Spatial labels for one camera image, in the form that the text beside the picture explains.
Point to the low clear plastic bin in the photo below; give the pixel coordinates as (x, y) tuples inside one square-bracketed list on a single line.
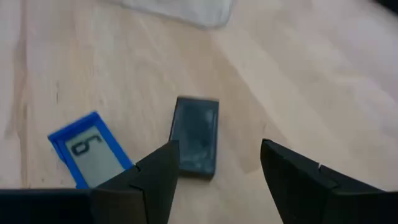
[(186, 12)]

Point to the black device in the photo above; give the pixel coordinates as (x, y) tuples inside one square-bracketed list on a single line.
[(196, 137)]

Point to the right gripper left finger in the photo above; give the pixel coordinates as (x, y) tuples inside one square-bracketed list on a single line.
[(93, 207)]

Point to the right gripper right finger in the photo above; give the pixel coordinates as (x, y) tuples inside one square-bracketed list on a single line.
[(326, 205)]

